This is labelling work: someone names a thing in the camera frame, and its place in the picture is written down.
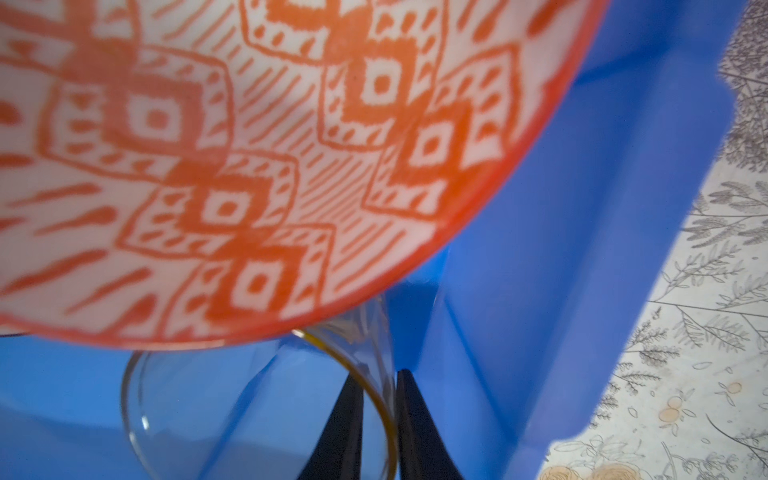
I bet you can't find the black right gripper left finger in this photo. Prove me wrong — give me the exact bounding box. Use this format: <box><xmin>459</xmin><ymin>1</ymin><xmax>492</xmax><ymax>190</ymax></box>
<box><xmin>298</xmin><ymin>375</ymin><xmax>364</xmax><ymax>480</ymax></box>

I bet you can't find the blue plastic bin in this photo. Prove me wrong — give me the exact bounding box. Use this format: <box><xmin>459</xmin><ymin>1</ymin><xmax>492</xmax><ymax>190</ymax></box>
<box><xmin>1</xmin><ymin>1</ymin><xmax>744</xmax><ymax>479</ymax></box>

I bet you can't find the amber glass cup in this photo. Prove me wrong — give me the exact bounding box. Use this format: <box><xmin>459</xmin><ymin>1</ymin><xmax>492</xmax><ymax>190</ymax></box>
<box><xmin>120</xmin><ymin>297</ymin><xmax>398</xmax><ymax>479</ymax></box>

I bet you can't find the blue chevron bottom bowl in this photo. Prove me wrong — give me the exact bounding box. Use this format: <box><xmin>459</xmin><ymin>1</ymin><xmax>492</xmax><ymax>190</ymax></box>
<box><xmin>1</xmin><ymin>1</ymin><xmax>608</xmax><ymax>350</ymax></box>

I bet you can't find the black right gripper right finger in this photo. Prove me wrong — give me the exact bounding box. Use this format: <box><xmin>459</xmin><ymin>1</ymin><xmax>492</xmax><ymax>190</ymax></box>
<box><xmin>395</xmin><ymin>369</ymin><xmax>463</xmax><ymax>480</ymax></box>

